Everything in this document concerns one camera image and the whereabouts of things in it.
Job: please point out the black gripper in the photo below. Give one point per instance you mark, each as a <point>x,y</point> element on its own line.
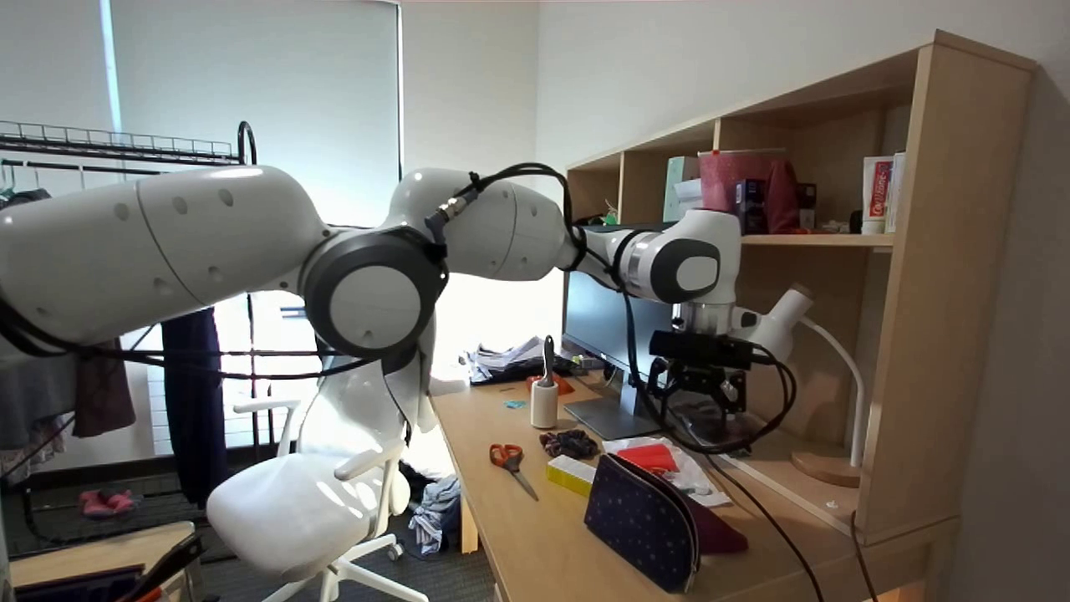
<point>703,385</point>

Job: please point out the purple cloth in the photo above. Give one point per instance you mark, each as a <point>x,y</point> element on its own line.
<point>724,535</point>

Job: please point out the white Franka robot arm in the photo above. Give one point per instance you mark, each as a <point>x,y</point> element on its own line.
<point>168,245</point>

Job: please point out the grey cloth pile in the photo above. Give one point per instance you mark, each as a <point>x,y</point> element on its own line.
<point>502,362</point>

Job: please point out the grey monitor stand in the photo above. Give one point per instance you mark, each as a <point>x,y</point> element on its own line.
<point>606,421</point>

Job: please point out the purple dotted pouch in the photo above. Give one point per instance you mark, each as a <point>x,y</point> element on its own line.
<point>638,524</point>

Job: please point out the white desk lamp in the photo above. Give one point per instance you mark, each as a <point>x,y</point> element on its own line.
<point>788,318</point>

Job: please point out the dark fabric scrunchie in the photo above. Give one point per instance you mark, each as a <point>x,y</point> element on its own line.
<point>570,442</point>

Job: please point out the yellow white box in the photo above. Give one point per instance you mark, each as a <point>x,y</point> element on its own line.
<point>570,472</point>

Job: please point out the wooden desk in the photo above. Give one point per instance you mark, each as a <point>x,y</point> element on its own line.
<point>536,547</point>

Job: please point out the dark shelf item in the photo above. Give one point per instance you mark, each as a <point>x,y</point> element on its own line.
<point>780,206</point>

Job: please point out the teal white books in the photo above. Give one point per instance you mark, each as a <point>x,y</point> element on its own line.
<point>684,184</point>

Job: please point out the pink box on shelf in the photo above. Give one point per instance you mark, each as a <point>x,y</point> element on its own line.
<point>736,178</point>

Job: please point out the wooden shelf unit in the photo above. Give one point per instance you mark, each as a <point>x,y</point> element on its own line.
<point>956,337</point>

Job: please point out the white red box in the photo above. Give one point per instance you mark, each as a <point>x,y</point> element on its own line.
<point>880,197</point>

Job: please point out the blue clothes heap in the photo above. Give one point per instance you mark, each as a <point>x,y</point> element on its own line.
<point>434,521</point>

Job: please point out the white office chair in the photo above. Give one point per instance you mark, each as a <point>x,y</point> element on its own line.
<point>287,506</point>

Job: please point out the dark blue hanging dress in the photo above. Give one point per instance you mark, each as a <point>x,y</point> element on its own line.
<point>195,414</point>

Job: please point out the orange black clamp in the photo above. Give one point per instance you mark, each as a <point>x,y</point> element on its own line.
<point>168,565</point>

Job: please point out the pink slipper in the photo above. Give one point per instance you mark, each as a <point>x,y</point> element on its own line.
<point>96,506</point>
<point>121,502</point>

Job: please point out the maroon hanging garment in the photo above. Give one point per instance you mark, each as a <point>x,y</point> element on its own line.
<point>101,397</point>

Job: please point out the wooden platform board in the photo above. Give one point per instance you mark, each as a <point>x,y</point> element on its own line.
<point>87,552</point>

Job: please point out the grey hanging garment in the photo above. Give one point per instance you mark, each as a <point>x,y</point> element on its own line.
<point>35,390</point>

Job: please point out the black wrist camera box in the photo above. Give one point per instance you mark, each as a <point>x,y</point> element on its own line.
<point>703,348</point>

